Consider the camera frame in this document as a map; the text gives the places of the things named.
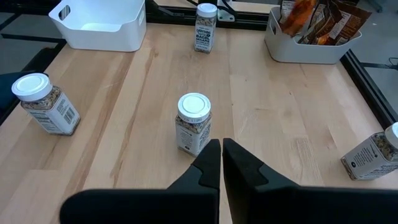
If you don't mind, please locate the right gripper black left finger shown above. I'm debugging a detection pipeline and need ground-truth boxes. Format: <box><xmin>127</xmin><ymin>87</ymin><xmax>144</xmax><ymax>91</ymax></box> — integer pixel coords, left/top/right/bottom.
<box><xmin>58</xmin><ymin>139</ymin><xmax>221</xmax><ymax>224</ymax></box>

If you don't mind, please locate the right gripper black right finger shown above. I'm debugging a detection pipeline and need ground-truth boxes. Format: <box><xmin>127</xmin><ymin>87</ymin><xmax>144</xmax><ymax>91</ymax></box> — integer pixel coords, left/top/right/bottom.
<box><xmin>222</xmin><ymin>138</ymin><xmax>398</xmax><ymax>224</ymax></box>

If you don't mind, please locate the bagel sesame seasoning glass jar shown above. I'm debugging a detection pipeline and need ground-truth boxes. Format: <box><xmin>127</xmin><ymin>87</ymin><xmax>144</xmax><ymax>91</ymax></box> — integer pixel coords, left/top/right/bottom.
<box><xmin>194</xmin><ymin>2</ymin><xmax>218</xmax><ymax>54</ymax></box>
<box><xmin>175</xmin><ymin>92</ymin><xmax>213</xmax><ymax>157</ymax></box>
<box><xmin>11</xmin><ymin>72</ymin><xmax>81</xmax><ymax>136</ymax></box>
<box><xmin>340</xmin><ymin>121</ymin><xmax>398</xmax><ymax>182</ymax></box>

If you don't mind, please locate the white plastic bin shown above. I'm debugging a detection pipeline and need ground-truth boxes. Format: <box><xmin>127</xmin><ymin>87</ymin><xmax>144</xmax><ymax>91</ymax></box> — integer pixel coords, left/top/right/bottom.
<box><xmin>264</xmin><ymin>6</ymin><xmax>363</xmax><ymax>65</ymax></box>
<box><xmin>48</xmin><ymin>0</ymin><xmax>147</xmax><ymax>53</ymax></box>

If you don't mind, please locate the black aluminium table frame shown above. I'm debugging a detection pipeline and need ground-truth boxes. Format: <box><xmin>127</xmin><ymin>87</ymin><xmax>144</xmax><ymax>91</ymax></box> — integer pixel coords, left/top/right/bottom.
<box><xmin>0</xmin><ymin>0</ymin><xmax>398</xmax><ymax>128</ymax></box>

